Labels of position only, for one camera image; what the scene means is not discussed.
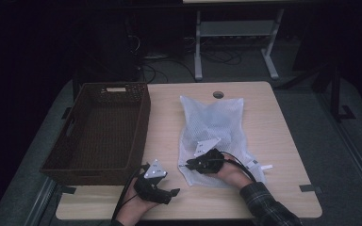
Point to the grey metal floor rail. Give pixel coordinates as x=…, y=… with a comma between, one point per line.
x=41, y=204
x=352, y=150

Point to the black tape strip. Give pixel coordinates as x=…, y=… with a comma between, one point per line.
x=67, y=189
x=309, y=188

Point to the black metal stand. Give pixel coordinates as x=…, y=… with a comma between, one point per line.
x=335, y=94

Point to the brown wicker basket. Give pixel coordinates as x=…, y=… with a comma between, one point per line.
x=75, y=163

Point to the white metal desk frame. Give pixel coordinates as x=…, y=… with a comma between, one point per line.
x=232, y=29

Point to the person's left hand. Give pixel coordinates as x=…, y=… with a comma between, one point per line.
x=133, y=208

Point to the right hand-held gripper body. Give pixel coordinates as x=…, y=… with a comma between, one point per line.
x=209, y=161

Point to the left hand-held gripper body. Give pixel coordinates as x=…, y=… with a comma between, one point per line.
x=151, y=188

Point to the person's right hand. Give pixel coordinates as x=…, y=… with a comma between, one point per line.
x=234, y=174

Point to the white mesh laundry bag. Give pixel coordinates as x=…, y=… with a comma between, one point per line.
x=217, y=119

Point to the white power strip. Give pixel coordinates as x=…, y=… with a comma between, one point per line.
x=156, y=56

